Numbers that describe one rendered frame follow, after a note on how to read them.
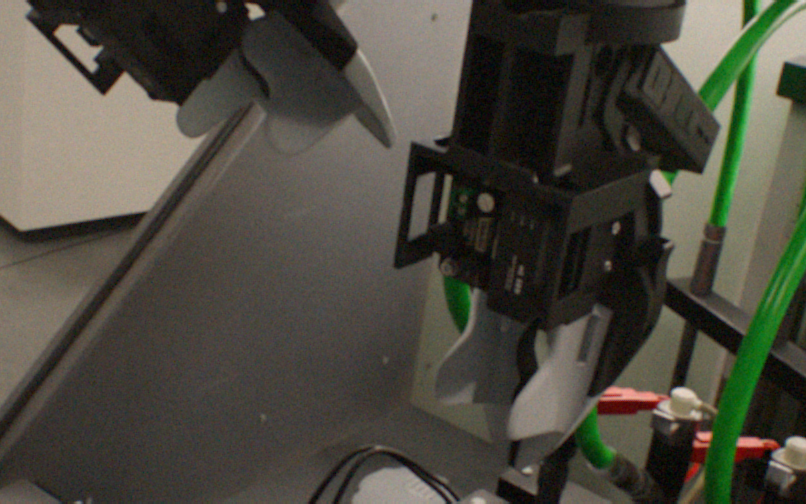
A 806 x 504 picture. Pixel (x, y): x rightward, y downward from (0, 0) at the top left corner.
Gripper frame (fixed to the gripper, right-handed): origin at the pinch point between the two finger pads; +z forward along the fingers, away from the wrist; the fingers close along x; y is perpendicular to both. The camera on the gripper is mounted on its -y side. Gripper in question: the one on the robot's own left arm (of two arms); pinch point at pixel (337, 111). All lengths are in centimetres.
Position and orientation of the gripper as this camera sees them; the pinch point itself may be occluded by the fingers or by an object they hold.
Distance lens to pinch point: 65.3
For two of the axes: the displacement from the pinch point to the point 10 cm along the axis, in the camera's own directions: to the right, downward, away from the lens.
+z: 5.3, 6.0, 5.9
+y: -5.4, 7.8, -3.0
